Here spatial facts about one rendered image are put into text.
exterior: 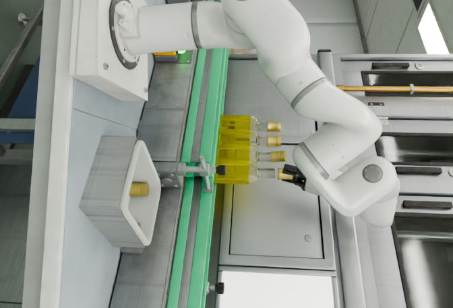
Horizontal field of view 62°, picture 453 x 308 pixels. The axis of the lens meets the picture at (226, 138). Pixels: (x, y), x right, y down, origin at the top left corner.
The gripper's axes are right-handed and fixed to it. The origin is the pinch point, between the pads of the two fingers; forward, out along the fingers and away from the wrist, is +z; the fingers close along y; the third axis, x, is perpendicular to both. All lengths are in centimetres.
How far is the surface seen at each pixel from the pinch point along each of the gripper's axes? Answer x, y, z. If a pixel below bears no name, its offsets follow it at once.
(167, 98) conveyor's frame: -5.3, 16.0, 39.4
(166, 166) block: 16.8, 15.4, 29.7
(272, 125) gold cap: -15.0, 2.1, 9.4
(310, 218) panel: 6.2, -12.6, -9.0
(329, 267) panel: 19.7, -12.3, -17.1
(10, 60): -7, 15, 99
